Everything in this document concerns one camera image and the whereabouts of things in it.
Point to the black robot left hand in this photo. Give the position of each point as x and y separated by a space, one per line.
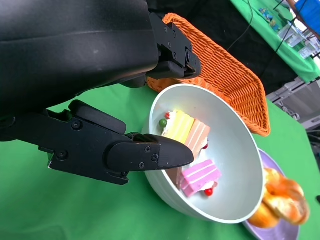
62 50

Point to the yellow layered cake slice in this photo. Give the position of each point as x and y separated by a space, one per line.
178 126

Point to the salmon layered cake slice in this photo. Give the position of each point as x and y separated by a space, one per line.
198 136

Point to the chocolate cake slice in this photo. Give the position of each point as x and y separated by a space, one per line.
177 178

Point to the pink layered cake slice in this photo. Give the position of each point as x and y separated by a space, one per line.
200 177

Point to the pale grey-green bowl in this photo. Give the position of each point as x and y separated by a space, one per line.
232 160

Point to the plain golden bagel bread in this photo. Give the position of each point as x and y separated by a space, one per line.
262 217

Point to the orange white striped bread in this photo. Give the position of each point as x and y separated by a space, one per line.
287 197

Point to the orange wicker basket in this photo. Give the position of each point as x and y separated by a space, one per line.
225 75

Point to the lavender plate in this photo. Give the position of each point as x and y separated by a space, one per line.
270 232

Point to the green table cloth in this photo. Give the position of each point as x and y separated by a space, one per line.
75 212

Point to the black backdrop cloth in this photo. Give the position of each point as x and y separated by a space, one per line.
225 22

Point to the green cloth side table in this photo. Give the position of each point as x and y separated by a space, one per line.
270 37

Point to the clear plastic boxes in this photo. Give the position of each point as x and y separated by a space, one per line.
297 40

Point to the grey equipment case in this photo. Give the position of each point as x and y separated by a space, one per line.
295 100

